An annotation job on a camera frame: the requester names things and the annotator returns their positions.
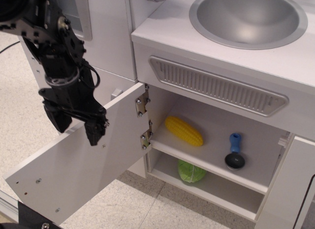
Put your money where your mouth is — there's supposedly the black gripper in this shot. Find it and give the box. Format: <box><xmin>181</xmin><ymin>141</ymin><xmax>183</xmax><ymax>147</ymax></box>
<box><xmin>39</xmin><ymin>79</ymin><xmax>109</xmax><ymax>146</ymax></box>

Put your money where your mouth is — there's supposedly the white cabinet door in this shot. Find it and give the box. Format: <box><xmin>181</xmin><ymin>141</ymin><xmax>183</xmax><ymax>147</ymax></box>
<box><xmin>3</xmin><ymin>83</ymin><xmax>151</xmax><ymax>224</ymax></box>

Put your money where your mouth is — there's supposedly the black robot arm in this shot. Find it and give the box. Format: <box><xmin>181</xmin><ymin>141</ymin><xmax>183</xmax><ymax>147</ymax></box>
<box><xmin>0</xmin><ymin>0</ymin><xmax>107</xmax><ymax>146</ymax></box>

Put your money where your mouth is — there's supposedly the white toy kitchen cabinet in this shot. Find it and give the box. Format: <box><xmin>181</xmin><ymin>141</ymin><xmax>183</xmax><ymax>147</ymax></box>
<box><xmin>19</xmin><ymin>0</ymin><xmax>315</xmax><ymax>229</ymax></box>

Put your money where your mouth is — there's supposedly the upper metal door hinge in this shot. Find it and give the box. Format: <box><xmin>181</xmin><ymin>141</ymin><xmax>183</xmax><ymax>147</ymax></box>
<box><xmin>135</xmin><ymin>84</ymin><xmax>151</xmax><ymax>117</ymax></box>

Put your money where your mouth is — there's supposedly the metal door hinge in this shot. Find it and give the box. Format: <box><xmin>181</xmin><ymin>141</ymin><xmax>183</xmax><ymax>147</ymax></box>
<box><xmin>135</xmin><ymin>84</ymin><xmax>151</xmax><ymax>117</ymax></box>
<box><xmin>140</xmin><ymin>120</ymin><xmax>153</xmax><ymax>150</ymax></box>

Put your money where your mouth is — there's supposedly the lower metal door hinge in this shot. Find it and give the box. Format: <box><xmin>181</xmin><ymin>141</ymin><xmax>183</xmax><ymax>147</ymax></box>
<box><xmin>140</xmin><ymin>120</ymin><xmax>153</xmax><ymax>150</ymax></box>

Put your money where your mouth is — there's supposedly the yellow toy corn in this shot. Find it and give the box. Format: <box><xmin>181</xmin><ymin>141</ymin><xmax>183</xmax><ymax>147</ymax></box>
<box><xmin>164</xmin><ymin>116</ymin><xmax>204</xmax><ymax>146</ymax></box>

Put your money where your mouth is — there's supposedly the green toy cabbage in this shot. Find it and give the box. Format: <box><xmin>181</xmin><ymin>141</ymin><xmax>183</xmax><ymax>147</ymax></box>
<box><xmin>177</xmin><ymin>159</ymin><xmax>207</xmax><ymax>183</ymax></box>

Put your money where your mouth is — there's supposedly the grey vent panel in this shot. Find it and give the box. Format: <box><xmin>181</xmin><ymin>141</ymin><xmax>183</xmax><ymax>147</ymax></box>
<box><xmin>149</xmin><ymin>56</ymin><xmax>289</xmax><ymax>117</ymax></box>

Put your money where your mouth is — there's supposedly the silver sink bowl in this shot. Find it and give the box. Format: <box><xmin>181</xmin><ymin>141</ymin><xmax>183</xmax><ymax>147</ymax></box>
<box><xmin>189</xmin><ymin>0</ymin><xmax>308</xmax><ymax>50</ymax></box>

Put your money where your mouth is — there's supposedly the grey fridge door handle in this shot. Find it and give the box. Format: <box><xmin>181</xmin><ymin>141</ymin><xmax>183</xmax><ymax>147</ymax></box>
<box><xmin>111</xmin><ymin>88</ymin><xmax>123</xmax><ymax>100</ymax></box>

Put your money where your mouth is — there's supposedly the black cable on floor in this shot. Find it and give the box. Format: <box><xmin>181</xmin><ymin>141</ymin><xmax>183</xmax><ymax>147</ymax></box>
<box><xmin>0</xmin><ymin>41</ymin><xmax>21</xmax><ymax>54</ymax></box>

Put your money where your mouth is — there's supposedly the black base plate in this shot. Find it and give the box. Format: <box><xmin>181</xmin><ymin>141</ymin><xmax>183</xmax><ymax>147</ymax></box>
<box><xmin>18</xmin><ymin>201</ymin><xmax>62</xmax><ymax>229</ymax></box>

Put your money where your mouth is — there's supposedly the aluminium extrusion rail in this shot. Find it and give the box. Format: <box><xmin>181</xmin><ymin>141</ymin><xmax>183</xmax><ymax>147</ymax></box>
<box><xmin>0</xmin><ymin>191</ymin><xmax>19</xmax><ymax>223</ymax></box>

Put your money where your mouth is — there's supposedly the blue handled toy ladle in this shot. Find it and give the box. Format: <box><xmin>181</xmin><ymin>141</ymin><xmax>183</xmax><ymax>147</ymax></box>
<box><xmin>224</xmin><ymin>133</ymin><xmax>246</xmax><ymax>171</ymax></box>

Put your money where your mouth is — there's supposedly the black cable right edge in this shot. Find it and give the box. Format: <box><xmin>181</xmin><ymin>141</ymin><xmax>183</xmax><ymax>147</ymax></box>
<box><xmin>292</xmin><ymin>173</ymin><xmax>315</xmax><ymax>229</ymax></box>

